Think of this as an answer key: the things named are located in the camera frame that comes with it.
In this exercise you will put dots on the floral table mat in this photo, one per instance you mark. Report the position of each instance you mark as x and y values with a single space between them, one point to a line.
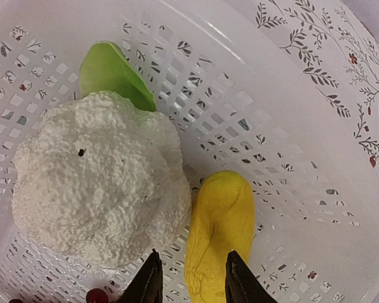
333 49

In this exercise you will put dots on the dark red toy grapes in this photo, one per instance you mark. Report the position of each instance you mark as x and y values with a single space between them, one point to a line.
94 295

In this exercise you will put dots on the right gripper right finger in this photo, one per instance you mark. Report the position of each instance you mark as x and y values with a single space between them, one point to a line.
241 286

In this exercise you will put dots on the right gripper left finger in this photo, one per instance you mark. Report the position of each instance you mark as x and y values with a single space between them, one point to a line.
147 285

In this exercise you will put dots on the white toy cauliflower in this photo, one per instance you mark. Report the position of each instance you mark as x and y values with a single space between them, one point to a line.
102 178

